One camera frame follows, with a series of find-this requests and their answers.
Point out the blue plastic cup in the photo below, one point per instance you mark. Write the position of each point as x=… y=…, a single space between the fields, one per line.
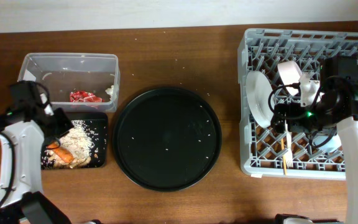
x=332 y=145

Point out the clear plastic waste bin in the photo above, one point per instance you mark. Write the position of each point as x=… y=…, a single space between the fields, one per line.
x=63 y=73

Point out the orange carrot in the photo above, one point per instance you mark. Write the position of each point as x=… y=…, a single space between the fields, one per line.
x=65 y=155

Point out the round black serving tray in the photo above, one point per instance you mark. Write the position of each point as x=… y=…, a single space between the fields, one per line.
x=167 y=139

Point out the white plastic fork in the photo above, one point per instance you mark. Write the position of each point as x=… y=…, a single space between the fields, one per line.
x=288 y=154

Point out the crumpled white tissue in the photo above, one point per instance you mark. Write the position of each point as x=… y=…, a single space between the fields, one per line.
x=110 y=91

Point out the rice and peanut shells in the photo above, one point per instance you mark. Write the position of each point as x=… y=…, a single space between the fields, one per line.
x=81 y=142

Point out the black rectangular tray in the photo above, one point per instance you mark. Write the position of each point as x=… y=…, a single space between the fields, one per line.
x=101 y=126

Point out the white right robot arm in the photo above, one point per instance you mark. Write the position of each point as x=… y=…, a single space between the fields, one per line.
x=334 y=108

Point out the grey dishwasher rack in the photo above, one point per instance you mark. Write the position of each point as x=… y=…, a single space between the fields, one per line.
x=262 y=50

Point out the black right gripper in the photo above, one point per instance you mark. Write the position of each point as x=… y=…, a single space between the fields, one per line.
x=293 y=123

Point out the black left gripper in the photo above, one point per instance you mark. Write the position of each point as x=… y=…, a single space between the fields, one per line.
x=69 y=123

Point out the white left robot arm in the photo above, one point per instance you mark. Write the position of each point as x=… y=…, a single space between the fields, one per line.
x=24 y=133

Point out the red snack wrapper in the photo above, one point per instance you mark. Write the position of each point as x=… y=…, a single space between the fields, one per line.
x=84 y=97

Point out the grey plate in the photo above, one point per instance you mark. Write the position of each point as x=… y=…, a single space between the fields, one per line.
x=258 y=89

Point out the white bowl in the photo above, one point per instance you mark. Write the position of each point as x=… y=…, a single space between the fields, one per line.
x=289 y=72

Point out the wooden chopstick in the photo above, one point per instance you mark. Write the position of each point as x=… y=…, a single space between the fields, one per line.
x=284 y=159

